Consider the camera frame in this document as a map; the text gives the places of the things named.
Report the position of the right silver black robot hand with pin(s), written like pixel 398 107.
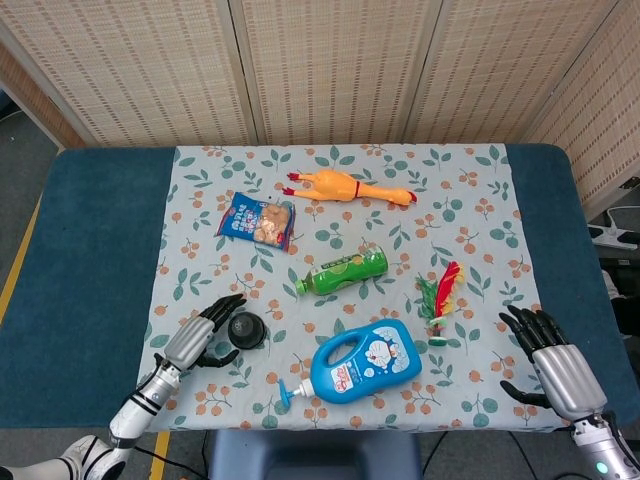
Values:
pixel 570 380

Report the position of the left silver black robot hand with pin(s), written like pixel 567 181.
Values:
pixel 192 340

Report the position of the black round object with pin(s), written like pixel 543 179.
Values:
pixel 246 330

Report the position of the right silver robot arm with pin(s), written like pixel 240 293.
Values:
pixel 600 450

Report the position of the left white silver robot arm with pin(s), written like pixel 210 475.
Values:
pixel 145 400

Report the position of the black equipment beside table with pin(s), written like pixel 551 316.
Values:
pixel 627 310

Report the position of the blue snack bag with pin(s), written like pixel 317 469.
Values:
pixel 255 222

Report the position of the dark blue table cover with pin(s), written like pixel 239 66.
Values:
pixel 90 250

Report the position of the white stand base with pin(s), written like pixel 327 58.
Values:
pixel 607 235

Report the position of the colourful feather shuttlecock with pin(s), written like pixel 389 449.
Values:
pixel 446 287

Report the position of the blue grey chair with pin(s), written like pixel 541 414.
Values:
pixel 310 455

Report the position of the green drink bottle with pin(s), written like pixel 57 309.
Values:
pixel 345 272

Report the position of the blue cartoon pump bottle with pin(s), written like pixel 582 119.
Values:
pixel 365 365

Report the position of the floral leaf-print tablecloth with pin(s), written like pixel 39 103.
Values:
pixel 350 230

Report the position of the yellow rubber chicken toy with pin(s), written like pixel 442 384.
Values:
pixel 330 182

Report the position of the woven bamboo folding screen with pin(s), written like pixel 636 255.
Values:
pixel 325 65

